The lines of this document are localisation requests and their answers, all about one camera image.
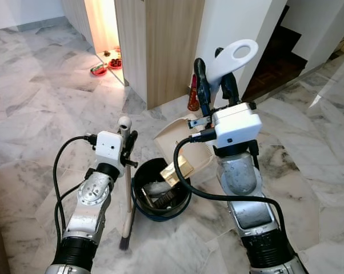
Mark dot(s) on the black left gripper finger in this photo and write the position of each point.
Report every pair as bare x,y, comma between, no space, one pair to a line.
132,144

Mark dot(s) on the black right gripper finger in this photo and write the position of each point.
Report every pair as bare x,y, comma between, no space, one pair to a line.
230,90
202,85

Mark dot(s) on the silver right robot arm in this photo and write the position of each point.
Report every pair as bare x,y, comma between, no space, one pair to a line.
240,177

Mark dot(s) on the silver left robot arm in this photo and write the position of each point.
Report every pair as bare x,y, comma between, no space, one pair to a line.
95,194

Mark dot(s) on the red gold printed canister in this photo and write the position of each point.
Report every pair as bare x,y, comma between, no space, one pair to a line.
192,98

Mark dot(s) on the light wood cabinet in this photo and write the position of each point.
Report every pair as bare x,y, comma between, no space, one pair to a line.
166,51

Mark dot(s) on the dark wooden staircase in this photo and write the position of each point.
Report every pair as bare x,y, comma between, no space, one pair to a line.
275,57

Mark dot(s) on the black bin with blue rim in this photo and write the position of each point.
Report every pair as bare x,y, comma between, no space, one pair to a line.
160,216

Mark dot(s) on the red bowl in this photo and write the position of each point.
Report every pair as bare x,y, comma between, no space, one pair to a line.
98,70
115,63

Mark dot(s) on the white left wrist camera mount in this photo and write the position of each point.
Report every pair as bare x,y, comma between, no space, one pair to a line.
109,145

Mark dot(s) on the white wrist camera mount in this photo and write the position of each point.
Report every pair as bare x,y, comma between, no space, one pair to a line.
109,145
238,125

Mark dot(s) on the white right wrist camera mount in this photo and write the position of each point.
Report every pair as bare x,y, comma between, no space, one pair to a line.
238,125

